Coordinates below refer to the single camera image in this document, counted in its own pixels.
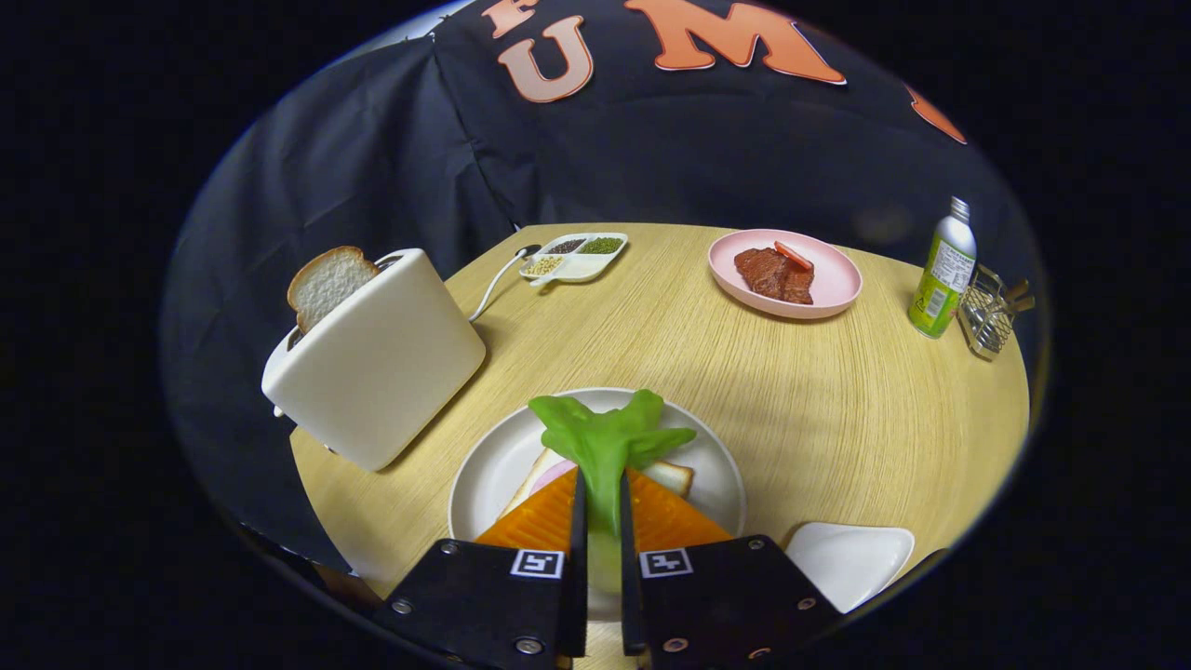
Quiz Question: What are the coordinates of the white toaster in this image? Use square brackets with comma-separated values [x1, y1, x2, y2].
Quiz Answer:
[261, 248, 487, 473]

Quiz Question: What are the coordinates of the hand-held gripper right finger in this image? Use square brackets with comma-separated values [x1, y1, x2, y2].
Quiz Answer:
[619, 468, 843, 670]

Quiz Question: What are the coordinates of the white square plate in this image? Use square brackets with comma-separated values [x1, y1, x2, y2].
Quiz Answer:
[784, 522, 916, 614]

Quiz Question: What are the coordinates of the pink plate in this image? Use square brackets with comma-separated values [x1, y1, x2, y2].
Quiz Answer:
[707, 229, 863, 321]

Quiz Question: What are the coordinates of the white round plate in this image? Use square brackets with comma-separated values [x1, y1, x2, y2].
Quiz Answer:
[448, 387, 747, 622]

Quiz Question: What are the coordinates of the toasted bread slice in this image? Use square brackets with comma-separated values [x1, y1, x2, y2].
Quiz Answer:
[287, 246, 381, 336]

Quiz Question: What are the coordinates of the white divided tray of beans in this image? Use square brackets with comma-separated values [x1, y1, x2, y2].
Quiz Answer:
[518, 232, 630, 289]

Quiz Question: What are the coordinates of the green bottle with white cap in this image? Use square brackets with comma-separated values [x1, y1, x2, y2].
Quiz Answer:
[908, 196, 978, 339]

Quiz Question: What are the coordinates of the pink ham slice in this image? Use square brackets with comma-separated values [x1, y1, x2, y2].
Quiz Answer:
[529, 458, 578, 494]

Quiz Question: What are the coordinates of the red meat slice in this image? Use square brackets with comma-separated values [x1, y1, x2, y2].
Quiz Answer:
[734, 247, 815, 306]

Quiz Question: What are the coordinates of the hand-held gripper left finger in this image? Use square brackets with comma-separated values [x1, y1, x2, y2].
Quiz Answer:
[372, 465, 589, 670]

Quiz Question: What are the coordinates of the metal wire basket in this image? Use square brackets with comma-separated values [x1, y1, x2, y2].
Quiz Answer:
[958, 264, 1036, 362]

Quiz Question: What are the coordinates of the green lettuce leaf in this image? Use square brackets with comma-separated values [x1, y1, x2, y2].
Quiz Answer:
[529, 389, 697, 559]

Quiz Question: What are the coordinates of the black backdrop cloth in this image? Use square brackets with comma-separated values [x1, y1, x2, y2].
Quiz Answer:
[160, 0, 1043, 573]

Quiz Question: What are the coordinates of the white bread slice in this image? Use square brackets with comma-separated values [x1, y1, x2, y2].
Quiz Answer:
[502, 447, 695, 517]

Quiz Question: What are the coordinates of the white toaster cable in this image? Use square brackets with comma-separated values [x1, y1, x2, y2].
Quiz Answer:
[468, 247, 536, 323]

